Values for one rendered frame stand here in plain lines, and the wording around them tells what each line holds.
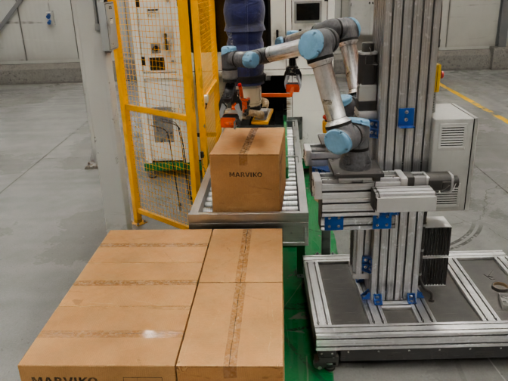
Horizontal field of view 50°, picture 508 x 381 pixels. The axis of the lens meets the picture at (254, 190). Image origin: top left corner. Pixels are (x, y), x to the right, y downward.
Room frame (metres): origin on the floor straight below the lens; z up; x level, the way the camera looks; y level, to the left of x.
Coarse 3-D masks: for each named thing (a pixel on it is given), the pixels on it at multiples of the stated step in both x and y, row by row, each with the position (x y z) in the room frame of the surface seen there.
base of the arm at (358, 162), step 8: (352, 152) 2.36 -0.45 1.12; (360, 152) 2.36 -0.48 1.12; (368, 152) 2.39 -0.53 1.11; (344, 160) 2.38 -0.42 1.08; (352, 160) 2.35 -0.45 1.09; (360, 160) 2.35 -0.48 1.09; (368, 160) 2.38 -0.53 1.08; (344, 168) 2.37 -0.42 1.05; (352, 168) 2.34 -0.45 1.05; (360, 168) 2.34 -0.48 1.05; (368, 168) 2.36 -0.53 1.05
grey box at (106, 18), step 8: (104, 8) 3.61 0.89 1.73; (112, 8) 3.75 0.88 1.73; (104, 16) 3.61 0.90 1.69; (112, 16) 3.73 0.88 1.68; (104, 24) 3.61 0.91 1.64; (112, 24) 3.71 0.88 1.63; (104, 32) 3.61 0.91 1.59; (112, 32) 3.69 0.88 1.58; (104, 40) 3.61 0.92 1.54; (112, 40) 3.67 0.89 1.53; (104, 48) 3.61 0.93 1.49; (112, 48) 3.65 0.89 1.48
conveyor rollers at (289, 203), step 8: (288, 128) 5.08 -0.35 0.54; (288, 144) 4.54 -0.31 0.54; (288, 152) 4.28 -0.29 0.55; (288, 160) 4.09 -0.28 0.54; (288, 184) 3.55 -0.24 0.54; (296, 184) 3.57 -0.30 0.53; (288, 192) 3.38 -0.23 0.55; (296, 192) 3.38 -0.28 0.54; (208, 200) 3.31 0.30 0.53; (288, 200) 3.28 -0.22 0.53; (296, 200) 3.28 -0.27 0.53; (208, 208) 3.15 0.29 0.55; (288, 208) 3.11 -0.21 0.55; (296, 208) 3.11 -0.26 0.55
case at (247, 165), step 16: (240, 128) 3.56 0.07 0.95; (256, 128) 3.54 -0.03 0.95; (272, 128) 3.53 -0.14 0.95; (224, 144) 3.17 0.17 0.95; (240, 144) 3.16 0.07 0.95; (256, 144) 3.15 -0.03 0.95; (272, 144) 3.13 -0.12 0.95; (224, 160) 2.98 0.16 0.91; (240, 160) 2.96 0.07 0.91; (256, 160) 2.95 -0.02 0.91; (272, 160) 2.94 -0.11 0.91; (224, 176) 2.98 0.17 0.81; (240, 176) 2.97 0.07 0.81; (256, 176) 2.95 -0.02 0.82; (272, 176) 2.94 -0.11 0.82; (224, 192) 2.98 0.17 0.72; (240, 192) 2.97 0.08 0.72; (256, 192) 2.95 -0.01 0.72; (272, 192) 2.94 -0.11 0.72; (224, 208) 2.98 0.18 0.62; (240, 208) 2.97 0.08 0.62; (256, 208) 2.95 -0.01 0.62; (272, 208) 2.94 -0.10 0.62
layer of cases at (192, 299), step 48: (144, 240) 2.72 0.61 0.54; (192, 240) 2.70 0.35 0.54; (240, 240) 2.68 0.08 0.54; (96, 288) 2.23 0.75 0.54; (144, 288) 2.22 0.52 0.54; (192, 288) 2.20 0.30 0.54; (240, 288) 2.19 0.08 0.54; (48, 336) 1.86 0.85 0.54; (96, 336) 1.85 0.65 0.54; (144, 336) 1.84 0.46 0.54; (192, 336) 1.83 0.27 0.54; (240, 336) 1.82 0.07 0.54
